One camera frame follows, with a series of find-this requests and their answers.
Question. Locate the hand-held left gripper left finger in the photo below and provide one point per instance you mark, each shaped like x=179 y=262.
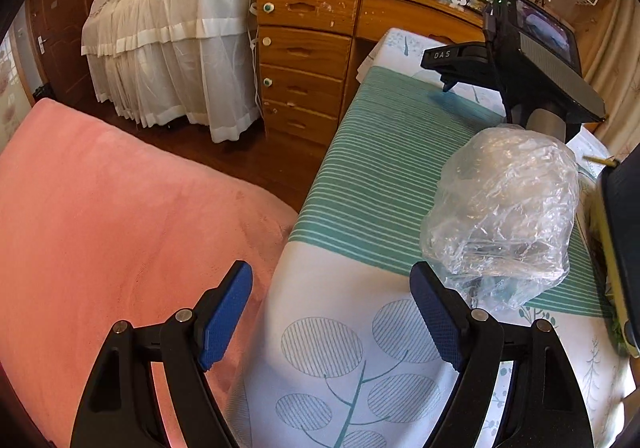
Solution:
x=225 y=313

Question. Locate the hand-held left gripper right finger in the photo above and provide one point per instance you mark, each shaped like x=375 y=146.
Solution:
x=435 y=313

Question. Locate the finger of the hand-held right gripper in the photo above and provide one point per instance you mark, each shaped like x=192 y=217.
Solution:
x=465 y=78

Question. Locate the clear plastic bag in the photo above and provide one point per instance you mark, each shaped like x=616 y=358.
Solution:
x=500 y=198

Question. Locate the leaf print curtain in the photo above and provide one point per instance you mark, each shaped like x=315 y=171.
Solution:
x=620 y=93

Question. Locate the wide wooden drawer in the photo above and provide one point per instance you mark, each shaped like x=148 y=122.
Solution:
x=400 y=16

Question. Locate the tree print tablecloth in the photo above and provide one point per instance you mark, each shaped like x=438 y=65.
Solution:
x=380 y=168

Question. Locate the pink blanket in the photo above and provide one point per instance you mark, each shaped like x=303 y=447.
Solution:
x=125 y=228

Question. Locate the narrow wooden drawer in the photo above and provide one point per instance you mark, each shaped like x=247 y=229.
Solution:
x=325 y=8
x=305 y=91
x=310 y=51
x=300 y=121

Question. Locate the round drawer safety lock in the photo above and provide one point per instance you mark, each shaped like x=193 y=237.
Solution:
x=267 y=81
x=268 y=7
x=267 y=42

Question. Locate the black panel with yellow edge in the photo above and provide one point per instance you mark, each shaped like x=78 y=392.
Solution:
x=625 y=248

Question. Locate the cream lace dust cover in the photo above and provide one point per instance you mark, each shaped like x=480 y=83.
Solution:
x=165 y=38

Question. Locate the wooden door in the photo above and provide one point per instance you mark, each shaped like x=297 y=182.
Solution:
x=60 y=3

